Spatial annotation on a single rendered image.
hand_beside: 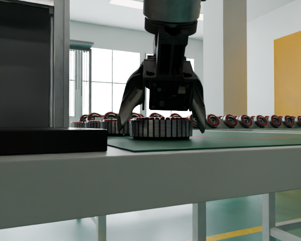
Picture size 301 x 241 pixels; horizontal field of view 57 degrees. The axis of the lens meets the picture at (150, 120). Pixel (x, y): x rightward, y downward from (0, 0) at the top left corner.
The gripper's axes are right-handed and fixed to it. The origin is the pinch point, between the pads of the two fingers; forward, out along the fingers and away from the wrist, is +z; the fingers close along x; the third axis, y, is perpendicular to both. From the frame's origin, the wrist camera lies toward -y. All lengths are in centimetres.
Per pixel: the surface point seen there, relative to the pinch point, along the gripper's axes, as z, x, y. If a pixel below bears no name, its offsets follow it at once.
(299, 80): 119, 192, -271
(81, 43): 105, -88, -335
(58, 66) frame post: -6.6, -20.3, -10.9
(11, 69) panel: -0.6, -34.9, -21.3
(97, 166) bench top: -13.6, -7.1, 23.6
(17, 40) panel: -6.2, -34.0, -25.9
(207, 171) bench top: -10.4, 3.1, 20.7
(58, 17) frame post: -14.4, -20.6, -16.6
